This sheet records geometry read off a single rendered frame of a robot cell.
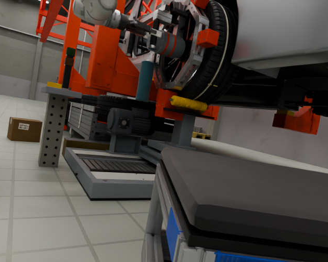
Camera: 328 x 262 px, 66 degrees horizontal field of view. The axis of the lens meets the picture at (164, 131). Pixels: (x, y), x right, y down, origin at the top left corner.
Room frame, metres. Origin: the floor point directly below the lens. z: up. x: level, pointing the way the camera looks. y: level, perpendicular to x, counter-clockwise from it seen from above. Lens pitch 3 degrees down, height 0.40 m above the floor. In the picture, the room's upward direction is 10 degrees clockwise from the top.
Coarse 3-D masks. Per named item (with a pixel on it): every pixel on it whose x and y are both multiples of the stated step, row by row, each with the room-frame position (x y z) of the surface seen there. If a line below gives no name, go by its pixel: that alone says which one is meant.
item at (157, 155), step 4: (140, 148) 1.84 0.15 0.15; (144, 148) 1.78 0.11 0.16; (148, 148) 1.84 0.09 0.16; (152, 148) 1.80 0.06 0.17; (140, 152) 1.83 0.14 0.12; (144, 152) 1.77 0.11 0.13; (148, 152) 1.71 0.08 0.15; (152, 152) 1.67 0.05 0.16; (156, 152) 1.62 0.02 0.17; (160, 152) 1.68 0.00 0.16; (144, 156) 1.76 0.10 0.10; (148, 156) 1.70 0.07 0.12; (152, 156) 1.66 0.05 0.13; (156, 156) 1.61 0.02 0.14; (160, 156) 1.57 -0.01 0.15; (148, 160) 1.70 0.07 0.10; (152, 160) 1.65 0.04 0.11; (156, 160) 1.60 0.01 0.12; (156, 164) 1.60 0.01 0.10
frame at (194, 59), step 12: (168, 12) 1.72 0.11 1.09; (192, 12) 1.47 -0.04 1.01; (204, 24) 1.40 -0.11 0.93; (192, 48) 1.41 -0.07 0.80; (192, 60) 1.39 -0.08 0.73; (156, 72) 1.78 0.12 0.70; (180, 72) 1.48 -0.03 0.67; (192, 72) 1.46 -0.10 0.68; (156, 84) 1.72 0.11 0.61; (168, 84) 1.58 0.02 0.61; (180, 84) 1.52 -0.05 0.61
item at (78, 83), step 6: (72, 78) 3.58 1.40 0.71; (78, 78) 3.62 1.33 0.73; (72, 84) 3.57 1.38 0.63; (78, 84) 3.61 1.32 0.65; (84, 84) 3.65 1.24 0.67; (72, 90) 3.58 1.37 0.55; (78, 90) 3.62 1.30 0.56; (84, 90) 3.66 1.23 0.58; (90, 90) 3.70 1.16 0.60; (96, 90) 3.75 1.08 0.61
